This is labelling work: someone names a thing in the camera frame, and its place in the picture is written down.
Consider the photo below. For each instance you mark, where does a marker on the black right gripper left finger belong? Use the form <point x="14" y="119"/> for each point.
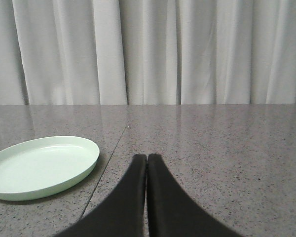
<point x="121" y="213"/>

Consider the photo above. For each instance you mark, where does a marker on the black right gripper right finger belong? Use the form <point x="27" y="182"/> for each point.
<point x="171" y="211"/>

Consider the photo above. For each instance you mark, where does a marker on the mint green round plate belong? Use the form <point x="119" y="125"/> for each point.
<point x="46" y="166"/>

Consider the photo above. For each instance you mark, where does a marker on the white pleated curtain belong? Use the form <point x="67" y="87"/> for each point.
<point x="119" y="52"/>

